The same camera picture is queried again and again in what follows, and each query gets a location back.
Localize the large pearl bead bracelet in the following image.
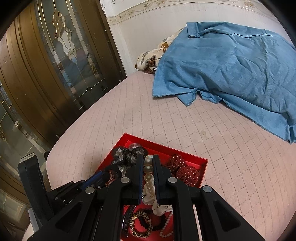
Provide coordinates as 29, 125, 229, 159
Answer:
143, 154, 155, 196

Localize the white floral scrunchie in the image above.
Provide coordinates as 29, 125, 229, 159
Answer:
142, 185, 173, 216

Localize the red plaid scrunchie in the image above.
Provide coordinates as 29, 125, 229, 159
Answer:
105, 170, 119, 187

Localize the black grey organza scrunchie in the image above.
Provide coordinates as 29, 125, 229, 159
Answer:
111, 143, 148, 167

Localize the red shallow tray box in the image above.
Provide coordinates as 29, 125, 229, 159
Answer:
92, 133, 207, 240

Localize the red polka dot scrunchie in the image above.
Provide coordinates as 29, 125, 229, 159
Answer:
166, 155, 200, 187

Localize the pink quilted mattress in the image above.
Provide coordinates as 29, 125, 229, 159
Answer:
46, 72, 295, 240

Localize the floral cream pillow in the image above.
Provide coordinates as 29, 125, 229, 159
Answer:
135, 28, 183, 74

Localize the brown door with stained glass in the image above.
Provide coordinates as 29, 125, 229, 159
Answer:
0, 0, 127, 149

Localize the blue cloth blanket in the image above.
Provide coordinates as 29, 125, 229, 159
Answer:
152, 22, 295, 143

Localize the gold black beaded bracelet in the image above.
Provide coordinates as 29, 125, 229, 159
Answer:
128, 210, 154, 239

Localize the small pearl strand bracelet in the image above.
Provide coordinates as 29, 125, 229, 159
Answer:
158, 211, 174, 239

